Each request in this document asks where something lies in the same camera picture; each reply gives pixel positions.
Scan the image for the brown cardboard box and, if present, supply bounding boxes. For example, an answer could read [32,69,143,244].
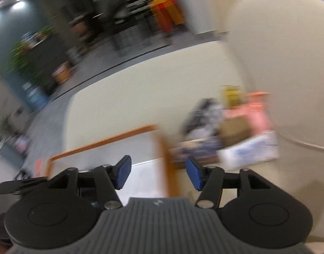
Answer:
[219,116,253,148]

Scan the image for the white and blue box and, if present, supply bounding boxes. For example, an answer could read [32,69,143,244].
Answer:
[217,131,280,171]

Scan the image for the orange-rimmed white tray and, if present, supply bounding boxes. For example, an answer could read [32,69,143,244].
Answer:
[48,124,179,199]

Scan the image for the stacked yellow and red stools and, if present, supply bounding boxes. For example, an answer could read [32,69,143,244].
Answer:
[148,0,185,27]

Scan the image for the dark blue flat box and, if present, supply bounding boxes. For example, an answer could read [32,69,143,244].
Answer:
[169,136,224,165]

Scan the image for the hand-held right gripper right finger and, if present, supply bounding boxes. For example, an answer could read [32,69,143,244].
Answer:
[185,156,280,209]

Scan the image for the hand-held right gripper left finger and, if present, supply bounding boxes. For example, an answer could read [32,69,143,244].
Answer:
[47,155,132,211]

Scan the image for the red stool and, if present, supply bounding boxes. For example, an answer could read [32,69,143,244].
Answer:
[155,4,177,36]

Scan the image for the dark printed packet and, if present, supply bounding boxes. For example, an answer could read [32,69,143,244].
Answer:
[181,98,225,138]

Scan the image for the yellow box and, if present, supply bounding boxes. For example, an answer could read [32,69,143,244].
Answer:
[220,85,243,109]

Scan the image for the pink pump bottle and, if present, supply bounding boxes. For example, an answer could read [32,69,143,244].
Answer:
[223,91,274,136]

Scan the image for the orange wooden pot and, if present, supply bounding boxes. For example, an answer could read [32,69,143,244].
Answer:
[52,61,73,84]

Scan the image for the black dining table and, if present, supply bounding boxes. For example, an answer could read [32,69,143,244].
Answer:
[108,0,164,55]

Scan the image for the green potted plant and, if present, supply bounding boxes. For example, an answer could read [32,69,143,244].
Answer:
[2,26,58,92]

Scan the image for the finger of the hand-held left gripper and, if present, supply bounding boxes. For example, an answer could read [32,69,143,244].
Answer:
[0,178,50,194]

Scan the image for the cream fabric sofa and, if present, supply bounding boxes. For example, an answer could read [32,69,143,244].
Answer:
[64,0,324,245]

